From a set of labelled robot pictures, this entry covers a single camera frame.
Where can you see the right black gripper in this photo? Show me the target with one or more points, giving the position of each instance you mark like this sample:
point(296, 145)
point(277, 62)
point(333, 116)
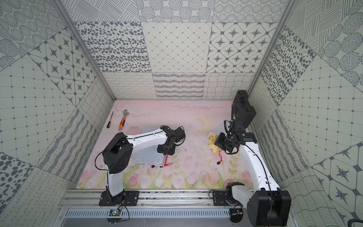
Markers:
point(219, 143)

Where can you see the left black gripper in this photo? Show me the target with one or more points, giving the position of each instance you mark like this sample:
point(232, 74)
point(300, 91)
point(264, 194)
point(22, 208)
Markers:
point(165, 148)

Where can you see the yellow microfiber cloth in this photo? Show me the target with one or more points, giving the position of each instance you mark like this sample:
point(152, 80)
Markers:
point(212, 138)

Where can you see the clear mesh bag red zipper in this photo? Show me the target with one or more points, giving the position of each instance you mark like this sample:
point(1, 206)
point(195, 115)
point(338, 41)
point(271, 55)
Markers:
point(220, 158)

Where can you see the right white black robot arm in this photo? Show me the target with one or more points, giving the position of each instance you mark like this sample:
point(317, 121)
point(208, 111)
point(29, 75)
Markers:
point(267, 204)

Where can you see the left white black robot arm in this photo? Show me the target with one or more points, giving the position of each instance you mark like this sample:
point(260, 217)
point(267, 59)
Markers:
point(116, 157)

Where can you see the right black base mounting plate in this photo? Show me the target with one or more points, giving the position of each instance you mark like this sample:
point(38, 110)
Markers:
point(220, 198)

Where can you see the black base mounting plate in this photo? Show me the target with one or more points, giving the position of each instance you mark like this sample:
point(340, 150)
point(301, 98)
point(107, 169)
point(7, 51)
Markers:
point(220, 198)
point(129, 197)

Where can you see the dark slim screwdriver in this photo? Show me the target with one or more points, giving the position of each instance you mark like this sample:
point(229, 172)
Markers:
point(110, 120)

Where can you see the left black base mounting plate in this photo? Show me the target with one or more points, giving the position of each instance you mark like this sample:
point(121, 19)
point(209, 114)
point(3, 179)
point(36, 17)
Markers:
point(129, 197)

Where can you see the orange handled adjustable wrench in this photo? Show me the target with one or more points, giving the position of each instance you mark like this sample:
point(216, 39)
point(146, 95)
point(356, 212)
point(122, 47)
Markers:
point(125, 114)

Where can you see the aluminium mounting rail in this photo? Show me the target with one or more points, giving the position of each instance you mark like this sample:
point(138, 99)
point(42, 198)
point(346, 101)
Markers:
point(184, 198)

